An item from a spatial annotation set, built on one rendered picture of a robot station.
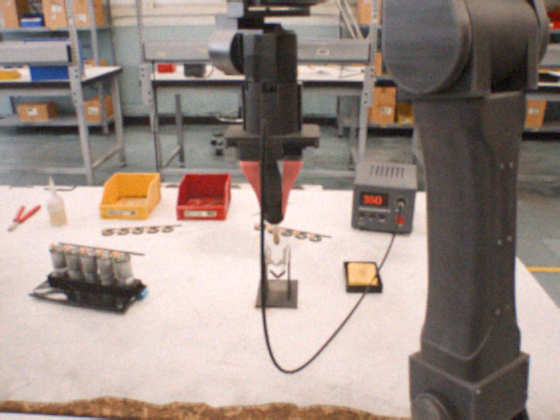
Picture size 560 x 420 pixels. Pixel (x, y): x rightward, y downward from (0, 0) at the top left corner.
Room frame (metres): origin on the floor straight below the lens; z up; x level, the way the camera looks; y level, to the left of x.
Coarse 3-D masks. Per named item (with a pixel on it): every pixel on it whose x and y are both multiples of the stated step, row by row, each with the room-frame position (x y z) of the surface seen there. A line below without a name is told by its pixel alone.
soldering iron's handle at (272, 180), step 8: (272, 152) 0.47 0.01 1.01; (272, 160) 0.48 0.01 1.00; (272, 168) 0.48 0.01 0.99; (264, 176) 0.49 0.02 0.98; (272, 176) 0.49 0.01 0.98; (280, 176) 0.50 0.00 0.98; (264, 184) 0.50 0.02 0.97; (272, 184) 0.49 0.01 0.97; (280, 184) 0.50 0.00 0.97; (264, 192) 0.51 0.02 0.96; (272, 192) 0.50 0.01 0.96; (280, 192) 0.51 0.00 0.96; (264, 200) 0.52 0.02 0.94; (272, 200) 0.51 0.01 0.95; (280, 200) 0.52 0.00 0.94; (264, 208) 0.53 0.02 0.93; (272, 208) 0.52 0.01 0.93; (280, 208) 0.53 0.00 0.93; (264, 216) 0.54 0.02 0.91; (272, 216) 0.53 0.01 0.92; (280, 216) 0.54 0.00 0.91; (272, 224) 0.54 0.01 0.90
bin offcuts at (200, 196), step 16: (192, 176) 1.01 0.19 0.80; (208, 176) 1.01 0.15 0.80; (224, 176) 1.01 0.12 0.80; (192, 192) 1.01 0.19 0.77; (208, 192) 1.01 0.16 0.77; (224, 192) 1.01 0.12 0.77; (176, 208) 0.90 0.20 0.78; (192, 208) 0.89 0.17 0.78; (208, 208) 0.89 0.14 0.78; (224, 208) 0.90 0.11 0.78
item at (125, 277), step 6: (120, 258) 0.62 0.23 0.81; (114, 264) 0.62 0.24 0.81; (120, 264) 0.61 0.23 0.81; (126, 264) 0.61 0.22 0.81; (120, 270) 0.61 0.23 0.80; (126, 270) 0.61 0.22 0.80; (120, 276) 0.61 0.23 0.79; (126, 276) 0.61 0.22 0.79; (132, 276) 0.62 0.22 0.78; (120, 282) 0.61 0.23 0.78; (126, 282) 0.61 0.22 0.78; (132, 282) 0.62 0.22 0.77
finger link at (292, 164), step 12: (240, 144) 0.50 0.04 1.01; (252, 144) 0.50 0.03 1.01; (276, 144) 0.50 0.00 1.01; (240, 156) 0.50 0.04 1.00; (252, 156) 0.50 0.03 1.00; (276, 156) 0.50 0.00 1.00; (288, 156) 0.50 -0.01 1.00; (300, 156) 0.50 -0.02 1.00; (288, 168) 0.50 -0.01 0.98; (300, 168) 0.50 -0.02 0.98; (288, 180) 0.51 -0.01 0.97; (288, 192) 0.51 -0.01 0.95
